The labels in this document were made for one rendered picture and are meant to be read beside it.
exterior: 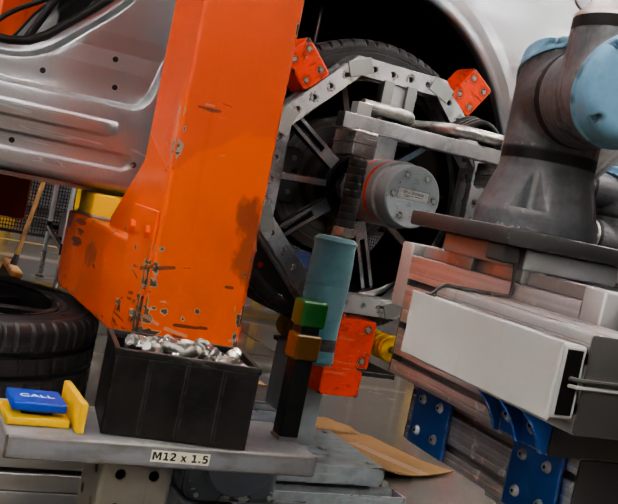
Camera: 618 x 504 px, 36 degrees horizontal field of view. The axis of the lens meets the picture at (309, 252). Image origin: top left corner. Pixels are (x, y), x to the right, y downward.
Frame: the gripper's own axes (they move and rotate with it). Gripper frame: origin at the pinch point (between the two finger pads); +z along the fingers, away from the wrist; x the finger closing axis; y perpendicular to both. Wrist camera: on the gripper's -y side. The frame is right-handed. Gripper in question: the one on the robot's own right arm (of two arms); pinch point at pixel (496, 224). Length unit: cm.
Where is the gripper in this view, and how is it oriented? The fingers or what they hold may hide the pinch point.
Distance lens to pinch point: 198.1
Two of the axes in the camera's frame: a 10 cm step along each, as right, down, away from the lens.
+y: 2.0, -9.8, -0.5
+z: -8.8, -1.6, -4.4
